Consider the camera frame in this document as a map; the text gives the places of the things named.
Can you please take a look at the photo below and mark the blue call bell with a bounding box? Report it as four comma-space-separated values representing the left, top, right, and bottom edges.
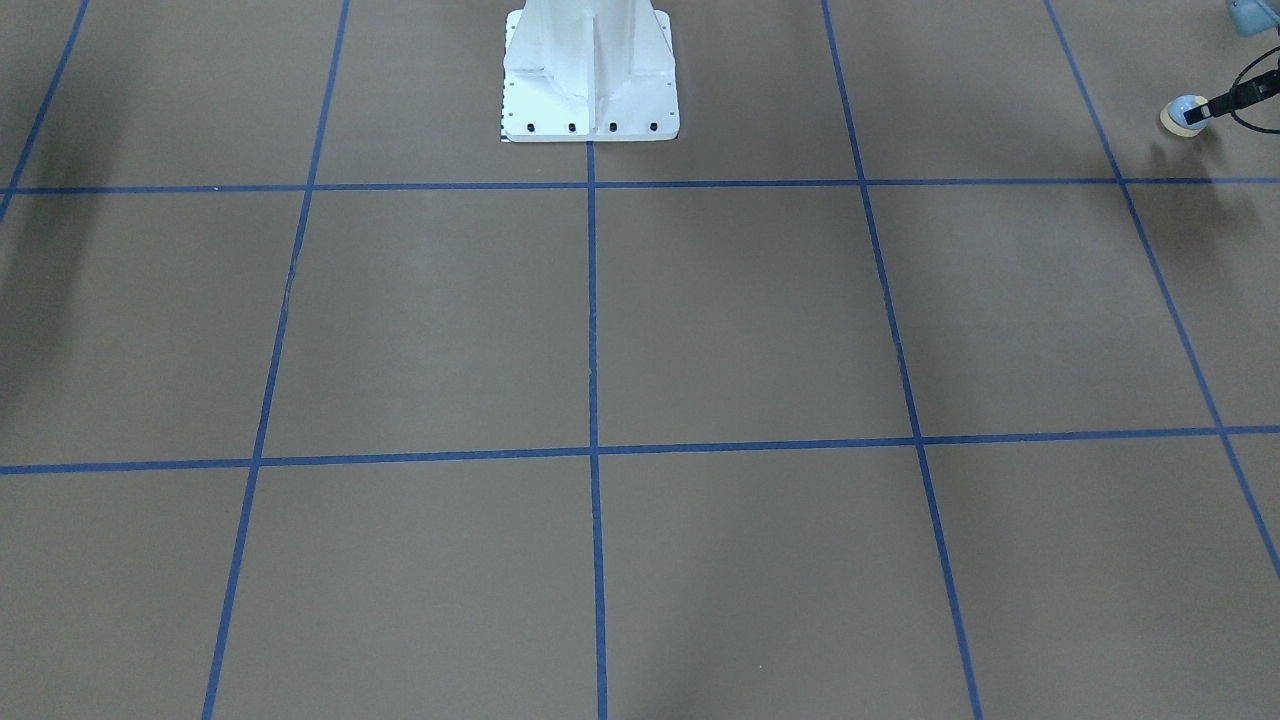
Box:
1158, 95, 1213, 138

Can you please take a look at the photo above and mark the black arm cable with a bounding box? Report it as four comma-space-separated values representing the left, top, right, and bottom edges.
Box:
1228, 45, 1280, 135

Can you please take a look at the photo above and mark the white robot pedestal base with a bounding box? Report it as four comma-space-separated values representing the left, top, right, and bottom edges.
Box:
500, 1, 681, 143

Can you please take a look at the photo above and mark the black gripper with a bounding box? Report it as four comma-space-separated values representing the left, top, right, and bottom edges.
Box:
1196, 76, 1279, 123

